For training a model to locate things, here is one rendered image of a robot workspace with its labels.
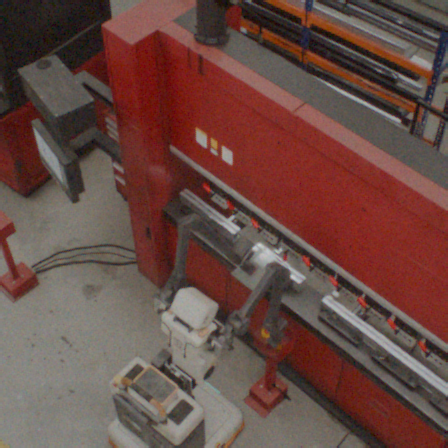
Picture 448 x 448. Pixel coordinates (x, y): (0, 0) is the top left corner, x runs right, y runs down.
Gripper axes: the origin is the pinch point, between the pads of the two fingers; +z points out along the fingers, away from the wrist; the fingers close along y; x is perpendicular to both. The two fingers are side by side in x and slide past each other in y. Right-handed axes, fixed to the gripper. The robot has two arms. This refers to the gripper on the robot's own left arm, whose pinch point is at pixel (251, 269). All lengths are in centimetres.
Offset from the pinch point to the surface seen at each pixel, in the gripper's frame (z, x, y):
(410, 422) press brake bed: 33, 15, -123
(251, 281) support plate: -1.4, 5.7, -5.5
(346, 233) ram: -51, -47, -53
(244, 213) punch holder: -14.8, -24.7, 18.9
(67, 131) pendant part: -93, -2, 101
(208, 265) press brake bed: 34, 17, 41
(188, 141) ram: -40, -39, 66
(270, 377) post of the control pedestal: 52, 50, -34
